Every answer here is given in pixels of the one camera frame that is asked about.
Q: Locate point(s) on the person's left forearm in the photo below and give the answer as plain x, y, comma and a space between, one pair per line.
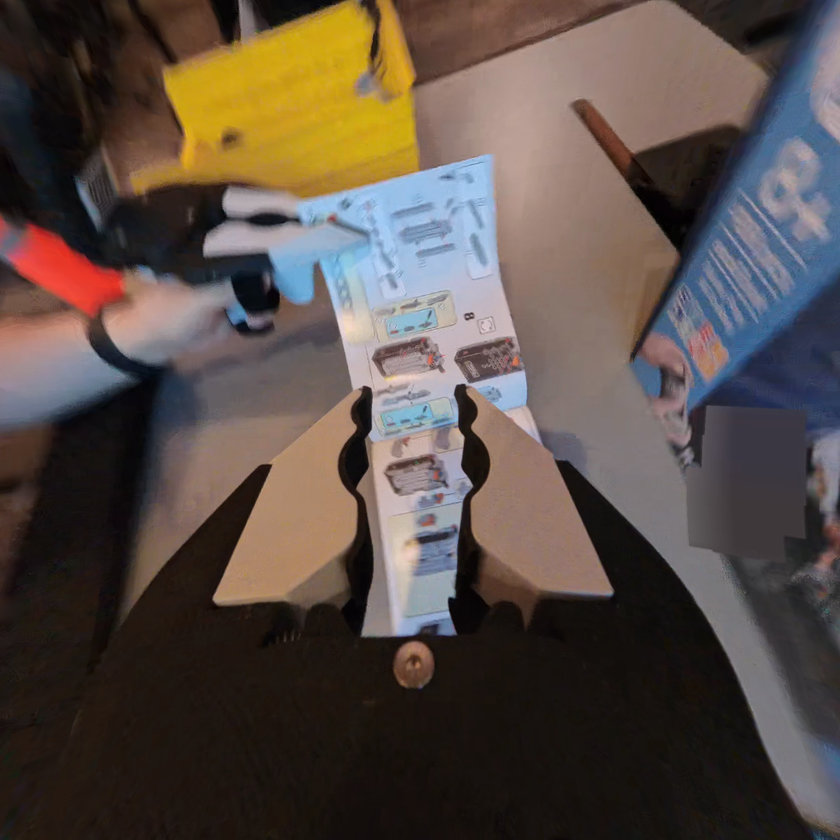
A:
46, 367

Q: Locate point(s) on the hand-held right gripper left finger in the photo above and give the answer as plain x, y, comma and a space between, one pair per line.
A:
295, 525

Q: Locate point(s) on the black wristband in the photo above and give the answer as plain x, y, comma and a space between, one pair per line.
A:
105, 348

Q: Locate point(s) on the orange cloth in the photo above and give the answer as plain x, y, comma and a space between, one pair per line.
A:
52, 262

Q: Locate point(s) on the grey desk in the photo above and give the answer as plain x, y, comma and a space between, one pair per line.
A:
571, 295

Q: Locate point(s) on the white instruction booklet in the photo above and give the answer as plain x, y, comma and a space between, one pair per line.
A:
433, 262

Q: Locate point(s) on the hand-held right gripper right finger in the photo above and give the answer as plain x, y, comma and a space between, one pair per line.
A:
538, 525

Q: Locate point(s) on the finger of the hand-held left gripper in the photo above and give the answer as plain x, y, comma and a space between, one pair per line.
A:
262, 200
308, 256

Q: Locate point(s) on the yellow plastic bin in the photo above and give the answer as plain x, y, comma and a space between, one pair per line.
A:
295, 98

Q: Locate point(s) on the person's left hand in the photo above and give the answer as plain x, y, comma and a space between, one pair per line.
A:
170, 315

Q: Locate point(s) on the brown wooden strip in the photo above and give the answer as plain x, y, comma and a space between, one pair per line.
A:
610, 141

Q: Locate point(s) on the blue toy robot kit box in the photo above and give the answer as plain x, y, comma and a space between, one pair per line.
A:
754, 229

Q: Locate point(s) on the black device box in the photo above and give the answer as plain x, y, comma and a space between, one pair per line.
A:
689, 177

